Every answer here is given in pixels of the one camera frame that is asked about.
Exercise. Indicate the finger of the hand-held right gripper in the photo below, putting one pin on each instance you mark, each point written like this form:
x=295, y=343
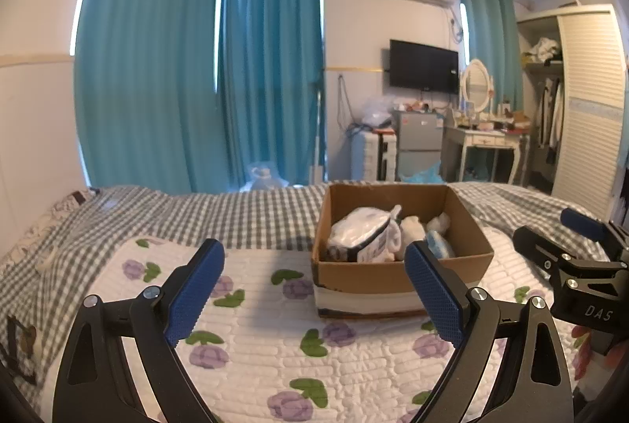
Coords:
x=582, y=221
x=535, y=246

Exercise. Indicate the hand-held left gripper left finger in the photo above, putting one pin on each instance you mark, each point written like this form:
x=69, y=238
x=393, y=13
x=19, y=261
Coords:
x=194, y=295

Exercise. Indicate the grey checked bedsheet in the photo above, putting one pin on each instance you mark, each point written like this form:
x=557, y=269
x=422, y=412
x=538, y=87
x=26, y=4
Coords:
x=221, y=216

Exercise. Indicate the white slatted wardrobe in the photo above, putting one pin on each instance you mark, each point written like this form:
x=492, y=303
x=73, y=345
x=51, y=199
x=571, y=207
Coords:
x=589, y=108

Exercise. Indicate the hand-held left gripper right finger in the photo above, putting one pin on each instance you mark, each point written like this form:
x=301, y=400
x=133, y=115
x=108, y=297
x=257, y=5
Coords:
x=435, y=300

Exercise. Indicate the brown cardboard box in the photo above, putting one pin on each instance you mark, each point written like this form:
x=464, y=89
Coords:
x=393, y=283

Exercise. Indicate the folded clothes pile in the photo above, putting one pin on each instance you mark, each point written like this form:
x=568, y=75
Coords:
x=543, y=49

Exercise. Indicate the light blue suitcase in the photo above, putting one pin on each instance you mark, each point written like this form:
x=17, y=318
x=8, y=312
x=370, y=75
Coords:
x=373, y=155

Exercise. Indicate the small blue tissue packet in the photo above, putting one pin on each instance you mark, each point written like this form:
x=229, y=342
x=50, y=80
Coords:
x=440, y=245

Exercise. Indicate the narrow teal curtain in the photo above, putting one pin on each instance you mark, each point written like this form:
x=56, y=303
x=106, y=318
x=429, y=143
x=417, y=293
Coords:
x=270, y=69

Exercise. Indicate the white floral quilt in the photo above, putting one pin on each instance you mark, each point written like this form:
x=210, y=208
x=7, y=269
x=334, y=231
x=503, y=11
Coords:
x=344, y=379

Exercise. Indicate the clear plastic bag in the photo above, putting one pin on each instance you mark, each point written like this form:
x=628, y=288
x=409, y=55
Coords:
x=377, y=111

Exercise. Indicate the hanging clothes in wardrobe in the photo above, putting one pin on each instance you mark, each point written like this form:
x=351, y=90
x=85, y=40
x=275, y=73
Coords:
x=550, y=113

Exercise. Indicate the wide teal curtain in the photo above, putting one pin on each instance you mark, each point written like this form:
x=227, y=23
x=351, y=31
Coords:
x=147, y=59

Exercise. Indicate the dark patterned pillow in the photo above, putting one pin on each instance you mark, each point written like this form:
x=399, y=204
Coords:
x=76, y=199

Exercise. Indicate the plastic-wrapped white tissue pack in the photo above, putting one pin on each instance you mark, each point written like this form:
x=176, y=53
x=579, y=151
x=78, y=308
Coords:
x=361, y=234

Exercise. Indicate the small grey fridge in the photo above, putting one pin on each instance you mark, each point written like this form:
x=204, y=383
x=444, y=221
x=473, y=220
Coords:
x=417, y=143

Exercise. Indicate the white fluffy sock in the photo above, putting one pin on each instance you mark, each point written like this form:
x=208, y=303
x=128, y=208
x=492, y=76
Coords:
x=438, y=221

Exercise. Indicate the light teal curtain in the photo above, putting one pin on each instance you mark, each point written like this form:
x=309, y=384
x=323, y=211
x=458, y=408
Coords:
x=489, y=35

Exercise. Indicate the white oval mirror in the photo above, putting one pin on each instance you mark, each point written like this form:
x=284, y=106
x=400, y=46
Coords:
x=476, y=85

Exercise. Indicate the white dressing table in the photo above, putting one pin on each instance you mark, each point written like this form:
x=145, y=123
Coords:
x=484, y=140

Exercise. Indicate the clear bag with blue print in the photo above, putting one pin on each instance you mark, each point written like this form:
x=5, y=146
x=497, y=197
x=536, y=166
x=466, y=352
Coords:
x=268, y=177

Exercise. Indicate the blue plastic bag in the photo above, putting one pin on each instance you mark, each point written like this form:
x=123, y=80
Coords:
x=422, y=176

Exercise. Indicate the cosmetic bottles cluster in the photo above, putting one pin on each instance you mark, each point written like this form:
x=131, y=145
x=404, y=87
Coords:
x=496, y=118

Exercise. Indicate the person's right hand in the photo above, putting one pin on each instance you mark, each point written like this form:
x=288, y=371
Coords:
x=585, y=352

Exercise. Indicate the black wall television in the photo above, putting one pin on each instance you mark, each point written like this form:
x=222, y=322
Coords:
x=423, y=65

